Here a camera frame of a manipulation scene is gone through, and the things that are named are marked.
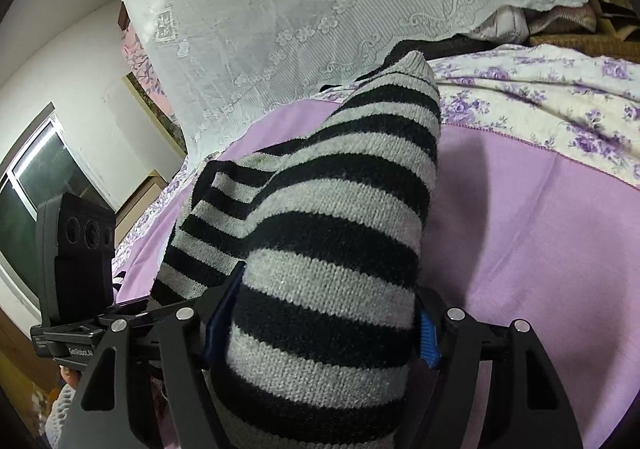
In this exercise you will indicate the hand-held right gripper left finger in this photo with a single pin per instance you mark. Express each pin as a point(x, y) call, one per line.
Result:
point(222, 314)

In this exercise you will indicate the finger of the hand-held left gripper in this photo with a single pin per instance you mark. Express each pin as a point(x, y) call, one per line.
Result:
point(140, 310)

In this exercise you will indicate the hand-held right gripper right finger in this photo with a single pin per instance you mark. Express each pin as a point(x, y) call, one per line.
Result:
point(430, 344)

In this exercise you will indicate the grey black striped sock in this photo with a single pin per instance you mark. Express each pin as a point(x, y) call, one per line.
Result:
point(340, 209)

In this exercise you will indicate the person's left forearm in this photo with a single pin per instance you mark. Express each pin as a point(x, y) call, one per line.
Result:
point(60, 414)

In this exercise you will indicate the person's left hand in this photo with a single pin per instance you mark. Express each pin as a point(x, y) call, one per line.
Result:
point(69, 375)

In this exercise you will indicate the wooden cabinet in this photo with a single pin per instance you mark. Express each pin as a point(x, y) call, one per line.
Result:
point(140, 199)

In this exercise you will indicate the window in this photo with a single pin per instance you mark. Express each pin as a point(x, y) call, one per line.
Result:
point(45, 169)

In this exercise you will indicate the purple bed sheet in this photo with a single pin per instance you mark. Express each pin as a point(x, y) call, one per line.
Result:
point(525, 239)

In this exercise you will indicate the wooden framed picture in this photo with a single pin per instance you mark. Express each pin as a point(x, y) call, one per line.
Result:
point(160, 119)

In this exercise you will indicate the pink floral cloth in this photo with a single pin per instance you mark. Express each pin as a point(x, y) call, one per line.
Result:
point(137, 54)

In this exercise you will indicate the purple floral bedsheet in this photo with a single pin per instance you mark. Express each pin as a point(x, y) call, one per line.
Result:
point(550, 94)

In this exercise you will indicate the dark cloth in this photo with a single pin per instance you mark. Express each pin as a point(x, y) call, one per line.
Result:
point(450, 49)

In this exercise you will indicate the white lace cover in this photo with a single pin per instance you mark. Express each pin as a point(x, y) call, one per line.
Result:
point(300, 4)

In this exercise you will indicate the white quilted cloth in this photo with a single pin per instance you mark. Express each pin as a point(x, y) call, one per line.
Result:
point(500, 24)

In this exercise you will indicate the wicker basket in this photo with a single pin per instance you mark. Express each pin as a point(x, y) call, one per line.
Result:
point(600, 46)

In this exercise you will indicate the brown striped cloth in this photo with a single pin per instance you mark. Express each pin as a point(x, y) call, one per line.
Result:
point(560, 19)

